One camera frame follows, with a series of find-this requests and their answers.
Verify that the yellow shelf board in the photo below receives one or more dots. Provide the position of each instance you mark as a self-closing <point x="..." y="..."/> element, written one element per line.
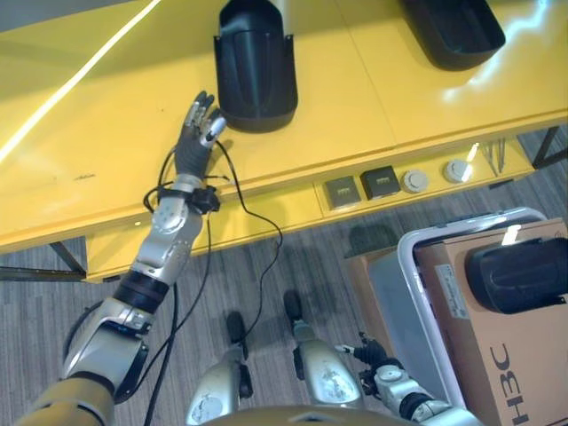
<point x="355" y="102"/>

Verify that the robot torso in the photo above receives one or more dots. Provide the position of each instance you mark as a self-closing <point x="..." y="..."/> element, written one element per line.
<point x="310" y="416"/>

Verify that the black sole-shaped part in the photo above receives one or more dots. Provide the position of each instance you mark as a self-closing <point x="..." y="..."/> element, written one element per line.
<point x="255" y="71"/>
<point x="519" y="275"/>
<point x="452" y="31"/>

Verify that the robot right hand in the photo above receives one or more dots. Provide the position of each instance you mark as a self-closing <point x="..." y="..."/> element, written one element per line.
<point x="372" y="352"/>

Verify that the white-rimmed plastic box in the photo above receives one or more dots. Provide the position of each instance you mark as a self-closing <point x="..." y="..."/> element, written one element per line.
<point x="406" y="284"/>

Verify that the black square box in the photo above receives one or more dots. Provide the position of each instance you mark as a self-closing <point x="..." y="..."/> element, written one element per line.
<point x="381" y="181"/>

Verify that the robot silver leg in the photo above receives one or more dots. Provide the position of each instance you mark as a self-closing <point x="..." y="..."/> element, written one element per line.
<point x="324" y="368"/>
<point x="222" y="390"/>

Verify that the black metal shelf frame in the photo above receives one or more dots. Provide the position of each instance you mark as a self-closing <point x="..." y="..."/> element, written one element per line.
<point x="66" y="262"/>
<point x="549" y="148"/>

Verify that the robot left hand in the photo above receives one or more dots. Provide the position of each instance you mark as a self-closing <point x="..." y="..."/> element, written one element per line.
<point x="191" y="148"/>

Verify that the robot left silver leg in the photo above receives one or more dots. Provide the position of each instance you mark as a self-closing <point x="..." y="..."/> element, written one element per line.
<point x="222" y="390"/>

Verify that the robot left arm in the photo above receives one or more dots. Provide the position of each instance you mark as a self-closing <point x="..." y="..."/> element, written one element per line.
<point x="166" y="248"/>

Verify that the robot right silver leg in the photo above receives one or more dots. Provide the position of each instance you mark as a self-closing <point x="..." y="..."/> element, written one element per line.
<point x="324" y="368"/>

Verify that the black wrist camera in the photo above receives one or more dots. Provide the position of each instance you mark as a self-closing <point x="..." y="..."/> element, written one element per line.
<point x="207" y="200"/>

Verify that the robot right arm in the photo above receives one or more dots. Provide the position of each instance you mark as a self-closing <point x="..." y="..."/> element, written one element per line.
<point x="412" y="397"/>

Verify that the brown H3C cardboard box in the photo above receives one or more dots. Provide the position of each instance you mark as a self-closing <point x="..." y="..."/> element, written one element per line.
<point x="488" y="346"/>

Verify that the grey square box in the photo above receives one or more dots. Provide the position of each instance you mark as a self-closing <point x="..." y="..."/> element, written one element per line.
<point x="344" y="192"/>

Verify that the white round sensor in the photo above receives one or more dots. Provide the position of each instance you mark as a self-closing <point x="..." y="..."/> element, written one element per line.
<point x="457" y="171"/>
<point x="415" y="181"/>

